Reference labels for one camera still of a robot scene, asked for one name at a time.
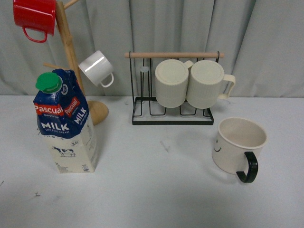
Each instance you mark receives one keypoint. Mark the blue white milk carton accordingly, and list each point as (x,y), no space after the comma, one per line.
(64,120)

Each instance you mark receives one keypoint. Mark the cream mug black handle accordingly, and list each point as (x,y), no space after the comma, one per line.
(237,147)

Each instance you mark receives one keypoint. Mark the left cream ribbed mug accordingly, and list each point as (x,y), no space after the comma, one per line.
(171,82)

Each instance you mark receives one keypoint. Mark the cream ribbed mug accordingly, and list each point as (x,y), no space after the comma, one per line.
(171,82)
(205,83)

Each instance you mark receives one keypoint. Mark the wooden mug tree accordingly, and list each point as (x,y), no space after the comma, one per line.
(98,110)

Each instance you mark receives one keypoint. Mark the right cream ribbed mug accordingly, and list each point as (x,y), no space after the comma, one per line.
(205,83)

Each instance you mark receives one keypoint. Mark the white enamel mug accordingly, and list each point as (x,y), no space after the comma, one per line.
(98,69)

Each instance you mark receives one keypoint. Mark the red enamel mug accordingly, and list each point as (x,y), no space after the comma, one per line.
(37,15)

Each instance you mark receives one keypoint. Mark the black wire cup rack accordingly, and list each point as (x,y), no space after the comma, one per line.
(146,109)

